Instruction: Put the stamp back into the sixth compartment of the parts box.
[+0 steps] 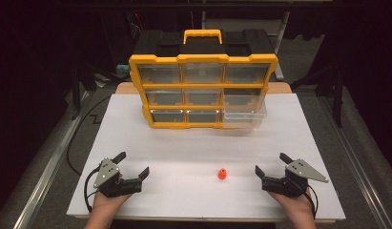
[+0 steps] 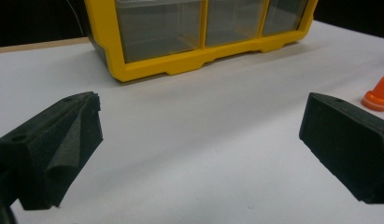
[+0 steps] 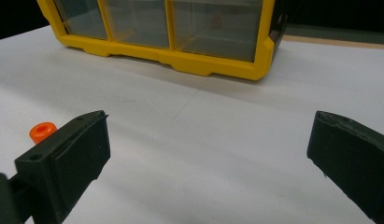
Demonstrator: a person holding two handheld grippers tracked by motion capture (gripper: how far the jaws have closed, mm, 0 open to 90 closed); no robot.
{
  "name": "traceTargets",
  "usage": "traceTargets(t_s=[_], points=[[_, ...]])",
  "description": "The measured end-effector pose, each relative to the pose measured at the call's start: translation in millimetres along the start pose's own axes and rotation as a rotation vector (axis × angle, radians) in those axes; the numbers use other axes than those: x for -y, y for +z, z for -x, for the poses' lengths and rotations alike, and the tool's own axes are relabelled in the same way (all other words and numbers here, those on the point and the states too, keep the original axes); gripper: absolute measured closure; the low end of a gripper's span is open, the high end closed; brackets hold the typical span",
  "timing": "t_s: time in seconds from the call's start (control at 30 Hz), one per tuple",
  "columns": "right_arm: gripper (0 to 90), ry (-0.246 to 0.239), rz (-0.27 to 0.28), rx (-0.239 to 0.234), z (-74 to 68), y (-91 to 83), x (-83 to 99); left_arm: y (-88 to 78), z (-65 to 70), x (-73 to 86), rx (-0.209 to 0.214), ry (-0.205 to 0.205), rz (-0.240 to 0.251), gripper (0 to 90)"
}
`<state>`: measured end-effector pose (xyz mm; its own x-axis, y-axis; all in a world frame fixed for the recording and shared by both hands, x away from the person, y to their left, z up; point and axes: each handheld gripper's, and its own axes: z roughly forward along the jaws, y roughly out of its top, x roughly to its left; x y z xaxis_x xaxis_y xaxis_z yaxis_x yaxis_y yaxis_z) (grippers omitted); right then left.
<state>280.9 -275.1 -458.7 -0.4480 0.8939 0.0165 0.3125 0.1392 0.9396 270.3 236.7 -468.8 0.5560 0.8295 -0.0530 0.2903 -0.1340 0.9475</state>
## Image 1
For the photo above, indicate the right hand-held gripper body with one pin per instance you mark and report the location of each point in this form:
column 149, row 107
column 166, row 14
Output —
column 285, row 186

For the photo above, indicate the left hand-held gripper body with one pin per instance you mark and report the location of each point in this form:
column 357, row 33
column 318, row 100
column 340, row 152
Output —
column 120, row 186

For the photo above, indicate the person's left hand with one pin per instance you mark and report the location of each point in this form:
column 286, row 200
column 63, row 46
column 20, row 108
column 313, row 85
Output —
column 107, row 202

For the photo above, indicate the person's right hand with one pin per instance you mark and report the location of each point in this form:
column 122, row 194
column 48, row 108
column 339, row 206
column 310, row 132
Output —
column 295, row 205

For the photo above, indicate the small orange plastic piece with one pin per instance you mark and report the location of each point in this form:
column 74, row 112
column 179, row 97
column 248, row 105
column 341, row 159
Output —
column 222, row 173

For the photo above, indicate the white table mat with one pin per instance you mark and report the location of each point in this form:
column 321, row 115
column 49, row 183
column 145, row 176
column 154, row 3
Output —
column 190, row 152

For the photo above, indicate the clear plastic drawer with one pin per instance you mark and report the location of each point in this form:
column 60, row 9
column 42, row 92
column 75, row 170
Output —
column 244, row 109

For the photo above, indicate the set of clear plastic drawers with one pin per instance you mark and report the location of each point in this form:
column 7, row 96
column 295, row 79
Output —
column 165, row 97

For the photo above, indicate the black tripod stand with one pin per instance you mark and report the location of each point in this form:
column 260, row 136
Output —
column 79, row 86
column 333, row 86

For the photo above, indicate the small teal object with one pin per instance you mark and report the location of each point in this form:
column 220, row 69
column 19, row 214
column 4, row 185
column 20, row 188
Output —
column 122, row 68

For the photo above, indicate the yellow and black drawer organizer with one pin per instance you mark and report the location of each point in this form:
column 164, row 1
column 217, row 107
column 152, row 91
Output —
column 203, row 48

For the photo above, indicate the metal floor rail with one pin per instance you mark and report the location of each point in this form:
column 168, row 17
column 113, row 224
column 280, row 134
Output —
column 355, row 165
column 47, row 171

